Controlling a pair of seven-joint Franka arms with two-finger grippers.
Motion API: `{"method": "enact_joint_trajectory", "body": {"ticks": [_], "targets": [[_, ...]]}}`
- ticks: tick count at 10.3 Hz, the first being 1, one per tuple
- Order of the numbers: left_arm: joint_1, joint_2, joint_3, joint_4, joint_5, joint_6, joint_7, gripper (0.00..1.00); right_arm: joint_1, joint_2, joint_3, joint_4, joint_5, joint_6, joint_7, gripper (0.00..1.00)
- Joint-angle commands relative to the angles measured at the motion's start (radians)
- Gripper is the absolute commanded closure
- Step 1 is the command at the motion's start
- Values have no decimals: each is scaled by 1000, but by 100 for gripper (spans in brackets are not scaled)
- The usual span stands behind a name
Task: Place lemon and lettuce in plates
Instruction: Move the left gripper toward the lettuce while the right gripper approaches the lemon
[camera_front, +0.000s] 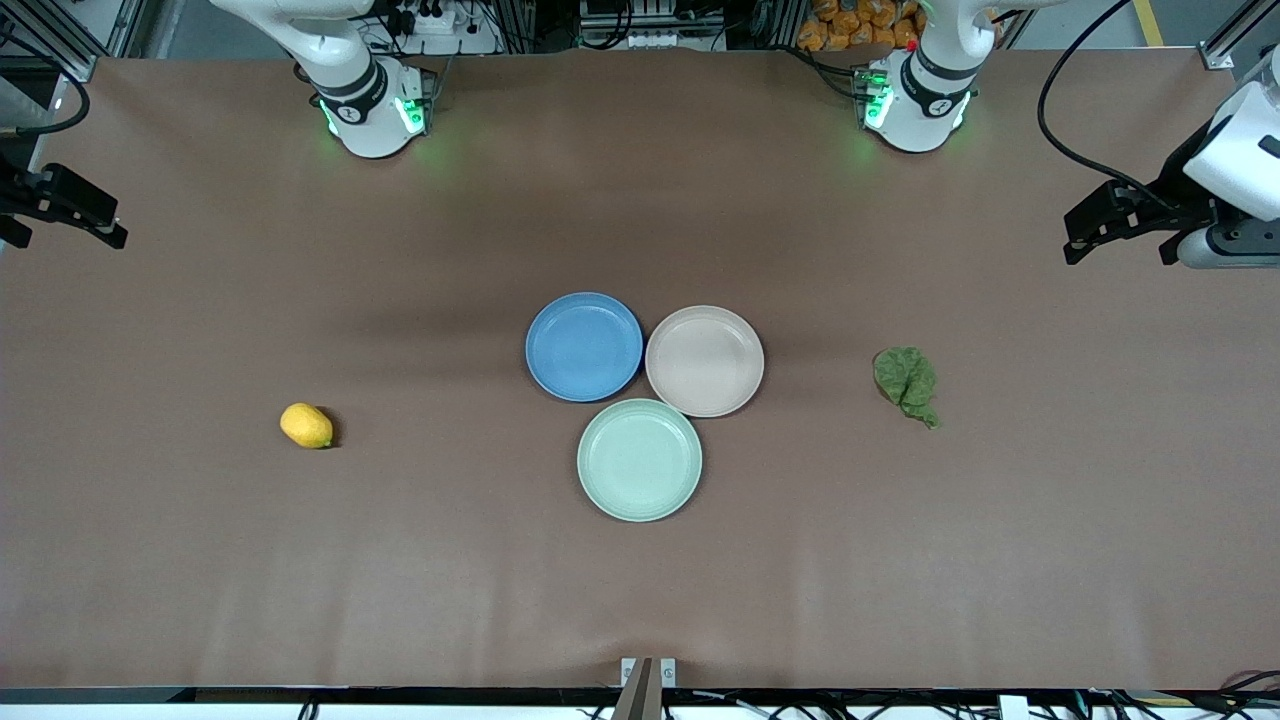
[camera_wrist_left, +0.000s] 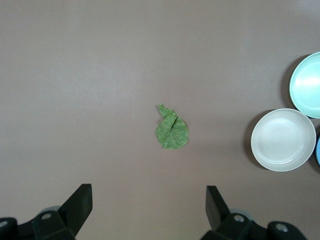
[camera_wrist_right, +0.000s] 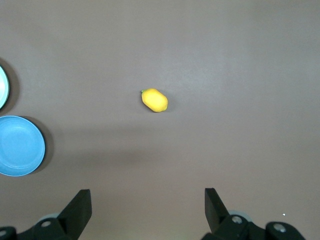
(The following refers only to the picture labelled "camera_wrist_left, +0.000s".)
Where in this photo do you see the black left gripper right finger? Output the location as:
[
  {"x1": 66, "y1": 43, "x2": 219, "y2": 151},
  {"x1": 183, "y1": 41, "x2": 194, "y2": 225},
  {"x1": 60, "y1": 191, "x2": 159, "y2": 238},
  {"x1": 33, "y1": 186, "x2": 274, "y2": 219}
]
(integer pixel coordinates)
[{"x1": 201, "y1": 185, "x2": 309, "y2": 240}]

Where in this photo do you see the green lettuce leaf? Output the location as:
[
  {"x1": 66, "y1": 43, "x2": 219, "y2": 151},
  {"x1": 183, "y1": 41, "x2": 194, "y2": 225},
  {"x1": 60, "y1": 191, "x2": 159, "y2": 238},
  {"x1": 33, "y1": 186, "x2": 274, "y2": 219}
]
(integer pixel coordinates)
[{"x1": 154, "y1": 103, "x2": 189, "y2": 151}]

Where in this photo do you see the beige pink round plate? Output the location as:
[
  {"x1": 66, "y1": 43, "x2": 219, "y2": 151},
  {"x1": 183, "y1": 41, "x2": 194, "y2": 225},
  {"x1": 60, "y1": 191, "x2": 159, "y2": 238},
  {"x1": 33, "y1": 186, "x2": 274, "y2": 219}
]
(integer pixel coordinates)
[{"x1": 250, "y1": 108, "x2": 317, "y2": 173}]

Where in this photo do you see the mint green round plate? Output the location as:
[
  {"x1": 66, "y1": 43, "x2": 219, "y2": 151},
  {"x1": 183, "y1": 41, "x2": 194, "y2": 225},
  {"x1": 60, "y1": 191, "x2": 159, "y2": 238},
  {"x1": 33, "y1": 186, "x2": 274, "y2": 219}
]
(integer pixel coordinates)
[{"x1": 288, "y1": 51, "x2": 320, "y2": 119}]

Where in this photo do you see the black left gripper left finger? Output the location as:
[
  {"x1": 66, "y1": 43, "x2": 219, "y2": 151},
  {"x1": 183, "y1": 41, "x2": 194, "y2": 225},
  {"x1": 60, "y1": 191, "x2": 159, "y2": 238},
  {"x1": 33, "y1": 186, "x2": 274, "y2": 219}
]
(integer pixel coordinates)
[{"x1": 0, "y1": 183, "x2": 94, "y2": 240}]

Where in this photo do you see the blue round plate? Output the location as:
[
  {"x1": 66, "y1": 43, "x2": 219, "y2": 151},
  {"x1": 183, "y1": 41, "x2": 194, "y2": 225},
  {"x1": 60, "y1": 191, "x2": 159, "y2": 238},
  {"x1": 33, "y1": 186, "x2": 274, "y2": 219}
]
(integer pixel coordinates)
[{"x1": 315, "y1": 134, "x2": 320, "y2": 167}]

